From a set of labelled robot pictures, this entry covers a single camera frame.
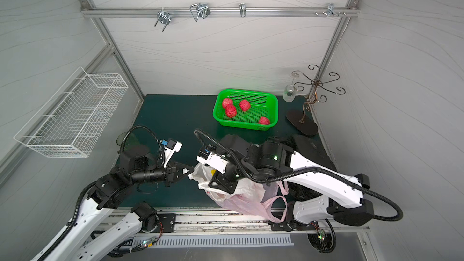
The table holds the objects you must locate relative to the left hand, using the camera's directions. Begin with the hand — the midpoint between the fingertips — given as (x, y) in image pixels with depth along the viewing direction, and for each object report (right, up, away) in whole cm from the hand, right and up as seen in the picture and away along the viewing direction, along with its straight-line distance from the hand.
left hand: (192, 172), depth 62 cm
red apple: (+21, +26, +48) cm, 58 cm away
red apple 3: (+31, +16, +39) cm, 52 cm away
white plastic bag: (+18, -5, -2) cm, 19 cm away
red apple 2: (+12, +22, +42) cm, 49 cm away
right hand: (+8, -1, -6) cm, 9 cm away
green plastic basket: (+19, +17, +36) cm, 44 cm away
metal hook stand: (+59, +13, +42) cm, 73 cm away
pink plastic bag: (+31, -14, +17) cm, 39 cm away
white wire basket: (-48, +17, +5) cm, 51 cm away
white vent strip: (+6, -30, +8) cm, 32 cm away
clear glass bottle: (+44, +31, +33) cm, 64 cm away
